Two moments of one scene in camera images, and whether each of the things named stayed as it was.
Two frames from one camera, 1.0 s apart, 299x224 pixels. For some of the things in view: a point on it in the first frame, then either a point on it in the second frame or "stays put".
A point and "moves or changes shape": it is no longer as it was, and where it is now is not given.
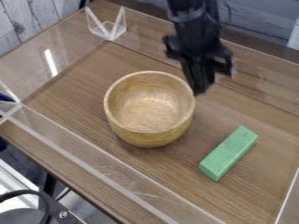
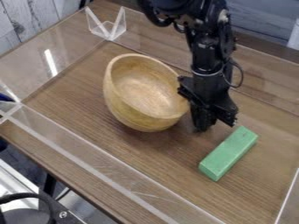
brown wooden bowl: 149,106 moves or changes shape
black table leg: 50,185 stays put
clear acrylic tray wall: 109,187 stays put
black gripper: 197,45 → 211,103
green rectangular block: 229,153 stays put
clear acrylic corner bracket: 109,30 stays put
